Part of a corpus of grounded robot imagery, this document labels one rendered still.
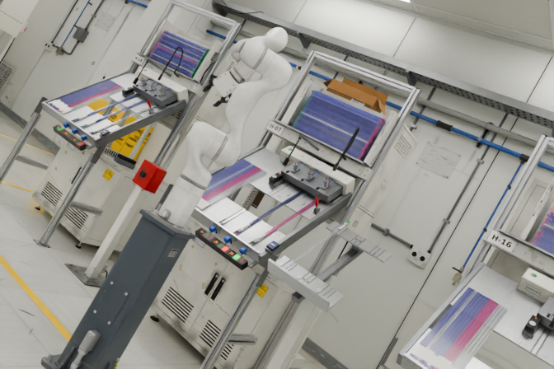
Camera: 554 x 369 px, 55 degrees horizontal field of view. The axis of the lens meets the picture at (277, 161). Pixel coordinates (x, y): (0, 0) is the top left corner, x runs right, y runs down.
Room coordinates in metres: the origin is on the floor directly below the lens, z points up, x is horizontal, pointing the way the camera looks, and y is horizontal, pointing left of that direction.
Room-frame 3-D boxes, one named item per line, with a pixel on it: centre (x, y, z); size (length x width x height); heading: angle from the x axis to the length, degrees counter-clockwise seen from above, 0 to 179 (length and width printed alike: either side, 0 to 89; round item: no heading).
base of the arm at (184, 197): (2.17, 0.25, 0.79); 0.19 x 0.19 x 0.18
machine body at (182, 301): (3.24, -0.23, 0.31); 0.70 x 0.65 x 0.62; 56
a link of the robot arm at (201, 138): (2.16, 0.28, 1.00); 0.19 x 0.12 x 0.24; 104
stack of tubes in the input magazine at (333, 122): (3.11, -0.21, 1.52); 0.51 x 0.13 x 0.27; 56
